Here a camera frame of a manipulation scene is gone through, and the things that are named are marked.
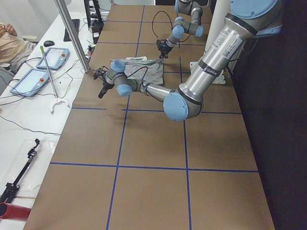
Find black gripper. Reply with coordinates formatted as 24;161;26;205
159;44;173;58
98;81;113;99

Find blue white striped polo shirt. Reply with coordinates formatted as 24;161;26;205
110;56;164;85

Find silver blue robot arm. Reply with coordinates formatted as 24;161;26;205
94;0;284;121
156;0;204;58

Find silver reacher grabber stick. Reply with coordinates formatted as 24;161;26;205
40;46;70;114

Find black power adapter box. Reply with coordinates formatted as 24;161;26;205
92;21;104;44

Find lower blue teach pendant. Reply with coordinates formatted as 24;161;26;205
10;69;49;97

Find black computer mouse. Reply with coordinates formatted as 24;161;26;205
43;40;55;47

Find black keyboard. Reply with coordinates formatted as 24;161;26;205
63;19;81;42

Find seated person in beige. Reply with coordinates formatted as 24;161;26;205
0;23;36;73

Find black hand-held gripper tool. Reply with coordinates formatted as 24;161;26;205
0;138;41;203

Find red cylinder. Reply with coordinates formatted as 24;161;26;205
0;202;32;221

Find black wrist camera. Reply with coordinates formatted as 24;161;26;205
156;39;166;51
93;66;108;80

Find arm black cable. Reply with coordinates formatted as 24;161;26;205
152;10;174;41
124;66;149;96

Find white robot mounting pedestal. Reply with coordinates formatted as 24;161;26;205
186;0;230;86

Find aluminium frame post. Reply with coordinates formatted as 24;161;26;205
54;0;90;73

